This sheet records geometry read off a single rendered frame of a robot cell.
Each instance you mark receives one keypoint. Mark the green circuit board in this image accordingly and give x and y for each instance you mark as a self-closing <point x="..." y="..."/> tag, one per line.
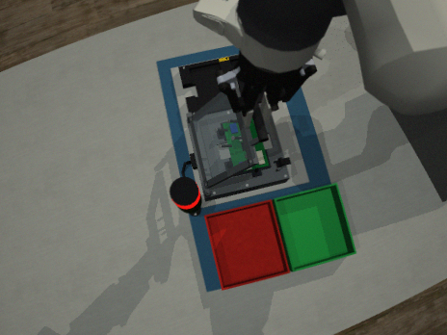
<point x="260" y="150"/>

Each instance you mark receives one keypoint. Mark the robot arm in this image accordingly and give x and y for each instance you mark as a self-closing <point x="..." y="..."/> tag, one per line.
<point x="401" y="44"/>

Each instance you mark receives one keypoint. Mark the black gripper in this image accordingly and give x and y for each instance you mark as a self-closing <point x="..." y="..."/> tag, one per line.
<point x="244" y="69"/>

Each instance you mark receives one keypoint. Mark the green open-top bin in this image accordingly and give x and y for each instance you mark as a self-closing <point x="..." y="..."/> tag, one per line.
<point x="315" y="225"/>

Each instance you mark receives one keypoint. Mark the red open-top bin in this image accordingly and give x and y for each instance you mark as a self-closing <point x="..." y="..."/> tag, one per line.
<point x="246" y="244"/>

